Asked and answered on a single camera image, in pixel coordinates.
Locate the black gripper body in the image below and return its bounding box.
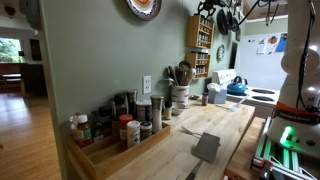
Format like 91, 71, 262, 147
202, 0, 228, 11

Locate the paprika bottle blue lid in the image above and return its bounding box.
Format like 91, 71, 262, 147
201, 91, 210, 107

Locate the small bottle black cap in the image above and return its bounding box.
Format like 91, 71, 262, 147
162, 100, 174, 121

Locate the red lid spice bottle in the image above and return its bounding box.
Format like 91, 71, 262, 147
118, 113, 134, 141

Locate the white spice bottle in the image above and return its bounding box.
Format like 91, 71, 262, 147
126, 120, 142, 150

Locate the dark spice bottle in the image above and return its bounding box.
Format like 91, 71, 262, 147
98, 105, 113, 138
89, 109, 105, 144

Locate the hot sauce bottle white cap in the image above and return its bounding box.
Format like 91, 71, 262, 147
76, 113, 94, 149

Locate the wooden spice tray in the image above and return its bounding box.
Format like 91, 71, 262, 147
65, 122, 172, 180

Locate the black hanging pan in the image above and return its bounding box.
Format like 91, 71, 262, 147
216, 8, 230, 37
227, 9, 242, 34

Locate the white paper sheet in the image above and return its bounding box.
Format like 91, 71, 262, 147
256, 36, 269, 55

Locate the wooden spoon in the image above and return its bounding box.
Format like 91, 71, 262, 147
167, 65, 180, 87

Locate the black kitchen utensil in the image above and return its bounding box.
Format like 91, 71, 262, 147
175, 68, 185, 87

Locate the white tissue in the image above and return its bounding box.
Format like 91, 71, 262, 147
206, 82, 222, 93

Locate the blue paper sheet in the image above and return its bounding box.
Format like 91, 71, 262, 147
275, 32, 288, 54

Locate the white refrigerator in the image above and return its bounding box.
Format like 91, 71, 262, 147
234, 31, 289, 92

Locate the blue kettle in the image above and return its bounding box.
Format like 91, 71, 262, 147
226, 75, 249, 97

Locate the grey blue tissue box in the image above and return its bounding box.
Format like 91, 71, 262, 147
207, 87, 228, 105

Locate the white chili print utensil crock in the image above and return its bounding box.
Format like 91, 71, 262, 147
170, 84, 191, 109

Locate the pale slotted spatula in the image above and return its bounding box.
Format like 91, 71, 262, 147
215, 96, 250, 113

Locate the white electric stove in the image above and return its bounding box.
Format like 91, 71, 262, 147
211, 68, 282, 119

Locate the steel and white grinder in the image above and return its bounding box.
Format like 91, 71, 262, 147
150, 94, 165, 134

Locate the steel shaker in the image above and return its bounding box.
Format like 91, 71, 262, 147
126, 88, 139, 118

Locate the white can dark label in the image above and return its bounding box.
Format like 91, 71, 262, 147
135, 99, 153, 123

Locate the tall dark pepper mill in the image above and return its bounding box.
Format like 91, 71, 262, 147
113, 92, 129, 118

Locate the dark metal spatula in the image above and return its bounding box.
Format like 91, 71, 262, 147
184, 131, 222, 180

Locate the small jar black lid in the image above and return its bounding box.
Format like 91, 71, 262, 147
139, 121, 154, 142

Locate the window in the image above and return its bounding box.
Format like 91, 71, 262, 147
0, 37, 25, 64

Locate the wooden bench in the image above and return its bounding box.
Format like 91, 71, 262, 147
0, 72, 27, 97

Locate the wooden wall spice rack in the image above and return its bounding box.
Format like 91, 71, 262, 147
185, 14, 216, 50
185, 50, 212, 80

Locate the small round wall plate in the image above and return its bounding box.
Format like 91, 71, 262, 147
216, 43, 227, 63

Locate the dark wall hanging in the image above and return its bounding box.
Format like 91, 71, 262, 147
228, 41, 239, 70

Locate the white wall outlet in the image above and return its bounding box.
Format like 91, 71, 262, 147
142, 75, 153, 95

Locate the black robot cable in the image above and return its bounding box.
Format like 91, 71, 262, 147
229, 0, 318, 113

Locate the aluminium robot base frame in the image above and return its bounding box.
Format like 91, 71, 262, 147
250, 115, 320, 180

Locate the grey green wall ornament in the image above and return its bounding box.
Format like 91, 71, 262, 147
18, 0, 42, 32

